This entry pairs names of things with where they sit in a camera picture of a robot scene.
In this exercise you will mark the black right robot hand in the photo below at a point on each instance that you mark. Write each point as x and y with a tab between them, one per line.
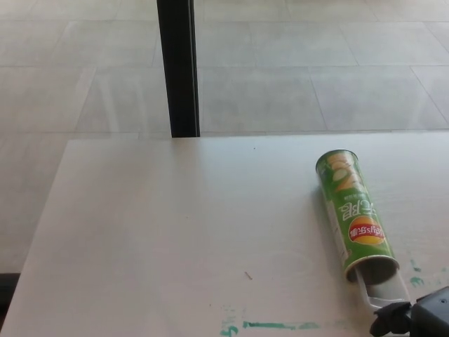
431	314

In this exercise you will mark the clear white plastic chips tray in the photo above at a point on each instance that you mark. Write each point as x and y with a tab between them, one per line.
384	289

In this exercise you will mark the green Lay's chips can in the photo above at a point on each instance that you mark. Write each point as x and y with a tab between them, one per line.
352	207

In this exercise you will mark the black window frame post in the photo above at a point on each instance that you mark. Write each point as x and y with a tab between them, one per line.
178	70

